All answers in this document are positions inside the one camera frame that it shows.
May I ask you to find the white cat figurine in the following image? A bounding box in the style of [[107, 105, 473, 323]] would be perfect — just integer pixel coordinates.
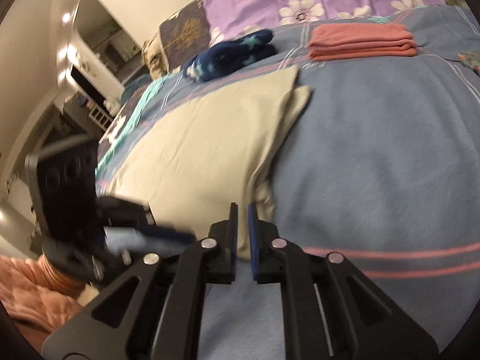
[[103, 97, 121, 118]]

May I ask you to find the folded pink garment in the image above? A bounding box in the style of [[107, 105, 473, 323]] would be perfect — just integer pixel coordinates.
[[307, 22, 417, 61]]

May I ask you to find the blue plaid bed sheet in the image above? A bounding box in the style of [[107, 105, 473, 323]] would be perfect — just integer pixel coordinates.
[[97, 6, 479, 359]]

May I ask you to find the navy star fleece garment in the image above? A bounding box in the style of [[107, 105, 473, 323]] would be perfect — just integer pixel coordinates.
[[182, 29, 277, 82]]

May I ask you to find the beige long sleeve shirt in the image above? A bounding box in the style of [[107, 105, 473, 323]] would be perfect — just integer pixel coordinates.
[[108, 65, 312, 258]]

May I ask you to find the white ladder rack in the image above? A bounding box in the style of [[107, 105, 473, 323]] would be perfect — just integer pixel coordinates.
[[88, 103, 113, 132]]

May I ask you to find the beige crumpled cloth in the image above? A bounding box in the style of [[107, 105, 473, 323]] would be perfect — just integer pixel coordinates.
[[142, 33, 168, 80]]

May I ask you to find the teal and deer quilt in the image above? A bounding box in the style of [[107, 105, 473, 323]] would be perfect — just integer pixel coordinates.
[[95, 74, 176, 176]]

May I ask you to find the dark tree pattern pillow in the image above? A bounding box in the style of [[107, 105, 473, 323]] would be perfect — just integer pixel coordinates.
[[159, 0, 211, 72]]

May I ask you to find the floral patterned small garment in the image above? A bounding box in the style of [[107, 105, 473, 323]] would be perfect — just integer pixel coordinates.
[[458, 51, 480, 76]]

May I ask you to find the arched wall mirror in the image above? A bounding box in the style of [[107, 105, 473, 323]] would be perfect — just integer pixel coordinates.
[[74, 0, 142, 84]]

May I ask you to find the left pink sleeve forearm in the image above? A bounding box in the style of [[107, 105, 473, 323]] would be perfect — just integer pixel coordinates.
[[37, 254, 86, 299]]

